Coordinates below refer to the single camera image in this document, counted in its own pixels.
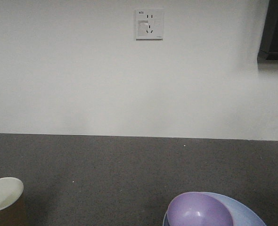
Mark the light blue plate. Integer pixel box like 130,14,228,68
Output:
163,192,265,226

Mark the purple plastic bowl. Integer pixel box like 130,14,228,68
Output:
165,192,234,226

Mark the white wall socket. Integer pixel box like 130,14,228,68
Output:
135,8,164,40

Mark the brown paper cup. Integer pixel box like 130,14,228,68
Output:
0,177,29,226

